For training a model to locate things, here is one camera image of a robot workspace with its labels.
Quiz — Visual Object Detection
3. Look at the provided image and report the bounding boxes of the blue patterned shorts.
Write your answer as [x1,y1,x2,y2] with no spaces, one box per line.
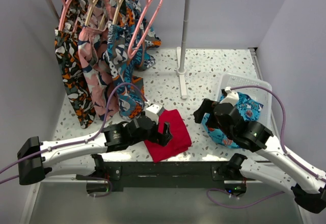
[201,92,264,149]

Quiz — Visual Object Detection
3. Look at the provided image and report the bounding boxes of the pink plastic hanger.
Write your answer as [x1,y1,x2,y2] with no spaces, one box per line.
[126,0,165,59]

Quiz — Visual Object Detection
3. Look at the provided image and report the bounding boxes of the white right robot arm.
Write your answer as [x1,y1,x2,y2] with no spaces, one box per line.
[194,99,325,214]

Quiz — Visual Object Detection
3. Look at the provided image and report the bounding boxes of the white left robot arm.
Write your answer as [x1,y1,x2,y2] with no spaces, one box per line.
[17,115,173,185]

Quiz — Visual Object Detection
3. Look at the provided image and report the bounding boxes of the teal orange patterned shorts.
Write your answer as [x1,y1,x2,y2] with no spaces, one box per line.
[107,0,161,120]

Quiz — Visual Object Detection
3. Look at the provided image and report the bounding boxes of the black orange camo shorts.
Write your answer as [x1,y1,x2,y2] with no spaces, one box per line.
[54,0,96,129]

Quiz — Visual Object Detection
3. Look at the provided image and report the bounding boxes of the pink navy patterned shorts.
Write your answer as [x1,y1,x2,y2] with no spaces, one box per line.
[77,0,118,121]

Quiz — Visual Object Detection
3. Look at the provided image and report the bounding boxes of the pink hanger far left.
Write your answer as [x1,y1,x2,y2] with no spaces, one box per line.
[48,0,77,33]

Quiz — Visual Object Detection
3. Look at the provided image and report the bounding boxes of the red folded cloth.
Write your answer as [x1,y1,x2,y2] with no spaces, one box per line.
[144,108,192,163]

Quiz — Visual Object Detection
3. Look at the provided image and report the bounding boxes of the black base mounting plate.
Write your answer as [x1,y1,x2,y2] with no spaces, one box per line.
[76,155,246,193]

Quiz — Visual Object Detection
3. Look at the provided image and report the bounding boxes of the white plastic basket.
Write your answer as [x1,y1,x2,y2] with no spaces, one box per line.
[215,73,272,129]

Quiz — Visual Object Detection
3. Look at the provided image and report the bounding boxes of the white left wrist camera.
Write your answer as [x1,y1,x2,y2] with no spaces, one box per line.
[145,103,165,124]

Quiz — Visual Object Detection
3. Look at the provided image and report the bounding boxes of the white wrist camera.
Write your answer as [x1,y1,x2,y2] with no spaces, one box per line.
[220,87,239,106]
[145,103,165,124]

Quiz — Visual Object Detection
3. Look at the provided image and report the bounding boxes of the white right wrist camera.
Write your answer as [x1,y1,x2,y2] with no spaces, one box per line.
[220,87,239,106]

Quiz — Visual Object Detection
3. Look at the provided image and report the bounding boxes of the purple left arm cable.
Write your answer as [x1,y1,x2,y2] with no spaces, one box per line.
[0,82,151,185]

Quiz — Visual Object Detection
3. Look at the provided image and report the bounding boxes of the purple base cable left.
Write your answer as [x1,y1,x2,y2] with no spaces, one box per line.
[86,177,114,199]

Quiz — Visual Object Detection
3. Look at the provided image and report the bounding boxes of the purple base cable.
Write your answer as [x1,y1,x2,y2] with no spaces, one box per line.
[86,177,114,199]
[206,188,286,209]

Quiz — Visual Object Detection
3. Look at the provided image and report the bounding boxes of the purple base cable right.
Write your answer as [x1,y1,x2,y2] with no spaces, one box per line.
[206,188,286,209]

